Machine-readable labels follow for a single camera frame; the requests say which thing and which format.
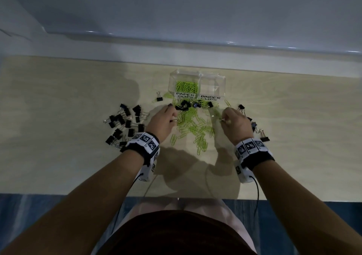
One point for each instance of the person's left hand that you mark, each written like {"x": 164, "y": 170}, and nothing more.
{"x": 161, "y": 121}

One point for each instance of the person's right hand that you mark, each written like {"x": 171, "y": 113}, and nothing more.
{"x": 239, "y": 127}

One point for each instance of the pile of green paper clips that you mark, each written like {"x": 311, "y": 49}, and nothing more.
{"x": 186, "y": 86}
{"x": 195, "y": 127}

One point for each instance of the transparent box for binder clips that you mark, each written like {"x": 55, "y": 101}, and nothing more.
{"x": 213, "y": 85}

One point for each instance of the clear two-compartment plastic box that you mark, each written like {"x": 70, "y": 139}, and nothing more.
{"x": 183, "y": 75}

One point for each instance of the person's right forearm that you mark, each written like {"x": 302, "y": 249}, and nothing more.
{"x": 305, "y": 209}

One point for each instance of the person's left forearm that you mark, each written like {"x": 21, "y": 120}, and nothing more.
{"x": 73, "y": 209}

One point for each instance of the black white marker wristband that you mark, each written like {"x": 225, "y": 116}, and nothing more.
{"x": 253, "y": 153}
{"x": 144, "y": 145}

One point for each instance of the dark brown shirt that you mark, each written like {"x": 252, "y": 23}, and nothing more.
{"x": 178, "y": 235}

